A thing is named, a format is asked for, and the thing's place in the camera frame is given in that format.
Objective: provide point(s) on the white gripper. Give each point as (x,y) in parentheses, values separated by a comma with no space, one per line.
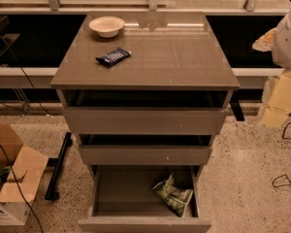
(288,43)

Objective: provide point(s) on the green jalapeno chip bag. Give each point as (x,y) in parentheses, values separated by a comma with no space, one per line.
(177,199)

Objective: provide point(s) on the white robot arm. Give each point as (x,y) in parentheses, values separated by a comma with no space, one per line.
(281,52)

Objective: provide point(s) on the grey drawer cabinet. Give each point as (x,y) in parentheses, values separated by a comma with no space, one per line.
(175,62)

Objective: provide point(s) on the dark blue snack bag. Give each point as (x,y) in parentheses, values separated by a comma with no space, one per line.
(110,59)

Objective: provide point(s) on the grey top drawer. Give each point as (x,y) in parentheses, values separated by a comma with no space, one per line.
(84,117)

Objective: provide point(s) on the grey drawer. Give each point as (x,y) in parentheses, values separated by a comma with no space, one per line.
(123,201)
(84,117)
(145,149)

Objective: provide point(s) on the grey middle drawer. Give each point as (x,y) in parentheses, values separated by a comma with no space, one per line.
(145,149)

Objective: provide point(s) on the grey bottom drawer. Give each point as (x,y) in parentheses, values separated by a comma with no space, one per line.
(123,201)

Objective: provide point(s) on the white paper bowl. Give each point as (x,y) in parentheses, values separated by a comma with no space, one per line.
(106,27)

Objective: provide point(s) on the black bar on floor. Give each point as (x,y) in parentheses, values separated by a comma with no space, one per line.
(56,164)

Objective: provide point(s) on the brown cardboard box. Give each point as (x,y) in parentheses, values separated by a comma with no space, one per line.
(28,165)

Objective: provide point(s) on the white printed box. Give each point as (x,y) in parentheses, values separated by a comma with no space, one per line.
(13,213)

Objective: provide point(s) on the black bracket right of cabinet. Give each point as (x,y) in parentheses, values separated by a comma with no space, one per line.
(236,106)

